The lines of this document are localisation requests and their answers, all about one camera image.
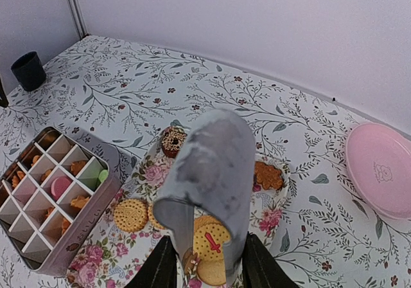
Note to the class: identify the round waffle cookie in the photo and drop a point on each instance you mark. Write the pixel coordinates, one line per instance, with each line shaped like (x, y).
(131, 215)

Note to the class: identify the chocolate donut cookie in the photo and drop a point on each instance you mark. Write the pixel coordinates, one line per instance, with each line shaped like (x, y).
(172, 140)

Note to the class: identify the green round cookie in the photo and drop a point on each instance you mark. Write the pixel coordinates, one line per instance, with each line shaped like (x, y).
(102, 176)

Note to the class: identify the metal serving tongs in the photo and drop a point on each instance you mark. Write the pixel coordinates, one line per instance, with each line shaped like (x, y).
(213, 171)

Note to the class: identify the left aluminium frame post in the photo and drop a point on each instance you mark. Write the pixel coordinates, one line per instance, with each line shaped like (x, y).
(77, 16)

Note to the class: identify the dark blue cup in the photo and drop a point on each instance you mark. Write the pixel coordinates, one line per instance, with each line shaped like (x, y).
(29, 71)

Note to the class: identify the orange flower cookie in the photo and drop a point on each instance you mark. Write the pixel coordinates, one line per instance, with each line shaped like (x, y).
(17, 178)

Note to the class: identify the orange swirl cookie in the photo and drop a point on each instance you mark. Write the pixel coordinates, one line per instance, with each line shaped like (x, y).
(35, 159)

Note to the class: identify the metal tin with white dividers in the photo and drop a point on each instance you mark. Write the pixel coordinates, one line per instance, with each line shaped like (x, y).
(47, 233)

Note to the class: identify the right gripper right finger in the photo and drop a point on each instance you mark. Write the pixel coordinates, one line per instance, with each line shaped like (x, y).
(259, 268)

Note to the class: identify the brown flower cookie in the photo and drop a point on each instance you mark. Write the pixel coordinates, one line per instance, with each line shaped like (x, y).
(77, 166)

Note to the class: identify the pink round cookie front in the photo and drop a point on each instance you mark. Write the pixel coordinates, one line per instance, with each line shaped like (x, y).
(59, 186)

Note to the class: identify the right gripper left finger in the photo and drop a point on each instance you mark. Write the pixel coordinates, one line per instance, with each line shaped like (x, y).
(157, 265)

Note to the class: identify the pink plate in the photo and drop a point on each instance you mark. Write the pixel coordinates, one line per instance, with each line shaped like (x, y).
(378, 163)

